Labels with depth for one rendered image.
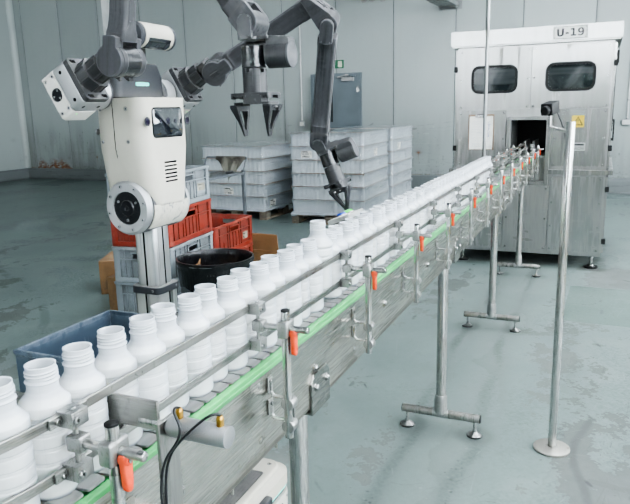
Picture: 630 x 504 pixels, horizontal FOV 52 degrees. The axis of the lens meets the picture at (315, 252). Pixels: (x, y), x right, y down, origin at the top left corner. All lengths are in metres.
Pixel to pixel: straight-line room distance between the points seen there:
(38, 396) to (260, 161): 8.05
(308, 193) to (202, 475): 7.46
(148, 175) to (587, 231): 4.84
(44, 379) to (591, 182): 5.63
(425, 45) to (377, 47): 0.88
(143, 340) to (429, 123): 11.15
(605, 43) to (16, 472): 5.75
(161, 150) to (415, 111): 10.26
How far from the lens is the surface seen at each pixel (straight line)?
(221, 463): 1.13
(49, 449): 0.86
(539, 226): 6.23
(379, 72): 12.24
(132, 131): 1.90
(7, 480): 0.83
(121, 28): 1.73
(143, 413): 0.90
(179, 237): 4.06
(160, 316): 1.01
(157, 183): 1.92
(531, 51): 6.16
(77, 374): 0.88
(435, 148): 11.96
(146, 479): 0.96
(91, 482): 0.91
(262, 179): 8.82
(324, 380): 1.48
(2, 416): 0.81
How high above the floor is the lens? 1.45
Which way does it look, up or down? 12 degrees down
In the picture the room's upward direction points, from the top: 1 degrees counter-clockwise
